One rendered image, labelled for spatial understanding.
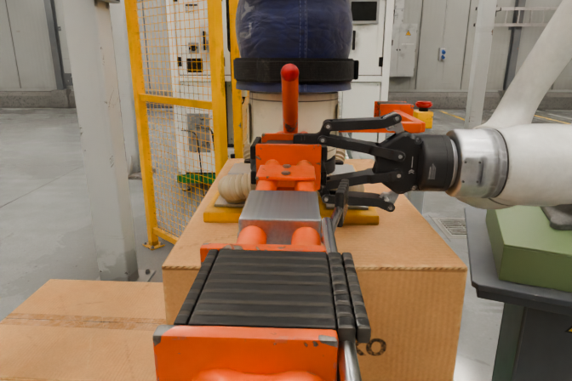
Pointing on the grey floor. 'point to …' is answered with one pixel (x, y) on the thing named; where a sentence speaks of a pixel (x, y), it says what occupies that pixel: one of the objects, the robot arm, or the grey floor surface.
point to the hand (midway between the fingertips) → (291, 161)
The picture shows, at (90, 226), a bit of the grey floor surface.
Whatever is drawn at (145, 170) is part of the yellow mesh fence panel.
